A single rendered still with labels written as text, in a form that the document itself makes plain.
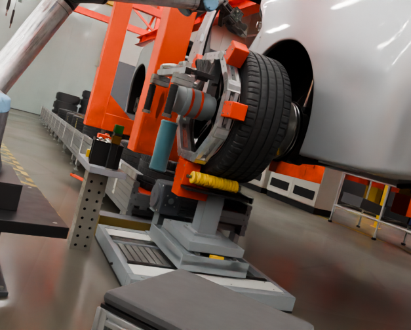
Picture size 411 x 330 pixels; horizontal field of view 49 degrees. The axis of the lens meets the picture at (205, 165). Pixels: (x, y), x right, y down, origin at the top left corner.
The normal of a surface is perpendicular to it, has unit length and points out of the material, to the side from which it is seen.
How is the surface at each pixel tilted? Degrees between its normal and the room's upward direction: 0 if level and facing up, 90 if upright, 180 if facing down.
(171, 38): 90
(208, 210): 90
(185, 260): 90
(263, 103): 78
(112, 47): 90
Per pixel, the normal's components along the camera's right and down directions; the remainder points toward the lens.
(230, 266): 0.38, 0.16
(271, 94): 0.45, -0.19
